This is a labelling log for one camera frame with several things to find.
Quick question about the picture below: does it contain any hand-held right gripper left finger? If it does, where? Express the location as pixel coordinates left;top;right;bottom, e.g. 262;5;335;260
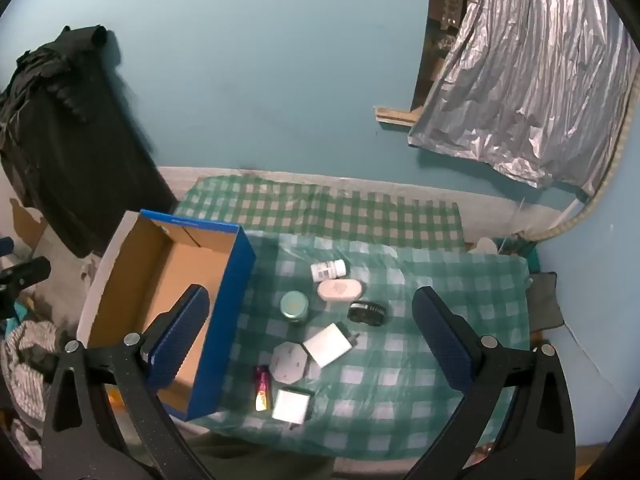
41;284;221;480

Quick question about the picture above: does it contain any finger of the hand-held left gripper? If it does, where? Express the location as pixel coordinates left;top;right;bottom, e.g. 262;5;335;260
0;256;52;293

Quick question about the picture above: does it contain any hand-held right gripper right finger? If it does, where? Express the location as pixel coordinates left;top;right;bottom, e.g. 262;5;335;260
405;286;578;480

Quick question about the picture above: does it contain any blue cardboard box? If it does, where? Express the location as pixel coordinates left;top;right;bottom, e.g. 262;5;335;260
86;209;257;422

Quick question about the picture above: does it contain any black round container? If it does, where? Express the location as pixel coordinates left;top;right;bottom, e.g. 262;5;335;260
347;300;388;328

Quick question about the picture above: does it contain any red and gold battery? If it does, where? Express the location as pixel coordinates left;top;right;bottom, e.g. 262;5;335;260
255;365;273;411

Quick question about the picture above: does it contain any white octagonal box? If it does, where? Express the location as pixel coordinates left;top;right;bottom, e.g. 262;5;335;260
270;341;308;383

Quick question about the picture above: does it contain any white oval case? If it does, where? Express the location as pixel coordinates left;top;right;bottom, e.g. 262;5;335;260
318;278;366;304

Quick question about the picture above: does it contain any green round tin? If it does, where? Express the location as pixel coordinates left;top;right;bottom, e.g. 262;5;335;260
279;291;310;322

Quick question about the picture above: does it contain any large white charger adapter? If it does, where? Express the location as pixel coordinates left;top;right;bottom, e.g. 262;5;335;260
302;322;361;368

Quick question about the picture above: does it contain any small white square charger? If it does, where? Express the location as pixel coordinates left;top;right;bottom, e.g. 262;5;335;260
271;386;315;423

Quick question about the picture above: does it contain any white pill bottle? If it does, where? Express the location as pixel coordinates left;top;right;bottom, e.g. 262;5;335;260
310;259;348;282

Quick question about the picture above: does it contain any green checkered tablecloth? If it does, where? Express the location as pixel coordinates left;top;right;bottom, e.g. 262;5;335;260
172;175;531;461

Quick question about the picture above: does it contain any striped cloth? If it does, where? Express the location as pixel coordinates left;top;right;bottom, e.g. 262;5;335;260
0;320;66;421

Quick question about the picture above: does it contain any dark grey cloth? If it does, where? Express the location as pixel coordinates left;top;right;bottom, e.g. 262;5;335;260
527;272;565;331

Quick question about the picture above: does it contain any wooden plank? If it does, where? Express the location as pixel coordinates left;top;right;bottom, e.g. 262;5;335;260
375;106;421;128

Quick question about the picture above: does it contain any silver foil curtain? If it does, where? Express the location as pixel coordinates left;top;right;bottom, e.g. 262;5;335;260
407;0;640;198

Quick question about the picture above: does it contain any beige rope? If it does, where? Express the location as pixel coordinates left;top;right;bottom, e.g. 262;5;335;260
545;95;636;241

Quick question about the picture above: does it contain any dark wall niche shelf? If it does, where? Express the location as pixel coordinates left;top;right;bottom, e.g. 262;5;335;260
410;0;481;116

